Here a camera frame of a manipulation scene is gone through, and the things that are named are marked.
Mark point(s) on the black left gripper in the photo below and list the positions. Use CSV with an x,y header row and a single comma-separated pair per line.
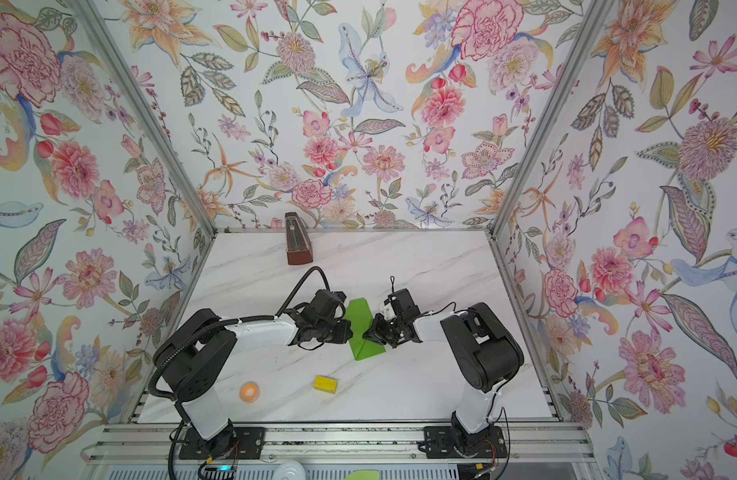
x,y
343,338

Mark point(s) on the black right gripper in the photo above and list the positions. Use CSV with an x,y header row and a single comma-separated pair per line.
x,y
376,331

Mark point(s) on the green square paper sheet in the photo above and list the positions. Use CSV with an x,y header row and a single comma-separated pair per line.
x,y
359,315

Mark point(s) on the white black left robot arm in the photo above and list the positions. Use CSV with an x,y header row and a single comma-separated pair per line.
x,y
188,364

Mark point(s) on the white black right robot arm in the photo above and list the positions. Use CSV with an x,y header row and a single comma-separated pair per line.
x,y
486,353

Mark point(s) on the yellow sponge block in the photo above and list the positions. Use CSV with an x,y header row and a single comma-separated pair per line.
x,y
325,384

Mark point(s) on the brown wooden metronome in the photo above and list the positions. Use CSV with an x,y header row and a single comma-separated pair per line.
x,y
298,244

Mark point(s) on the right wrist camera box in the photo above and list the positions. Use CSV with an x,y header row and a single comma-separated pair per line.
x,y
388,309

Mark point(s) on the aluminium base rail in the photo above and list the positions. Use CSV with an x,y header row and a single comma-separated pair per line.
x,y
360,442

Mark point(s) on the aluminium frame post right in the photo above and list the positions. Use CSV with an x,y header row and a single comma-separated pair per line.
x,y
590,26

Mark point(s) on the aluminium frame post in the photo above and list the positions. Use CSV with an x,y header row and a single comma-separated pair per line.
x,y
102,40
590,26

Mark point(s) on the aluminium frame post left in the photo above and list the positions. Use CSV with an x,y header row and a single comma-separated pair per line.
x,y
102,40

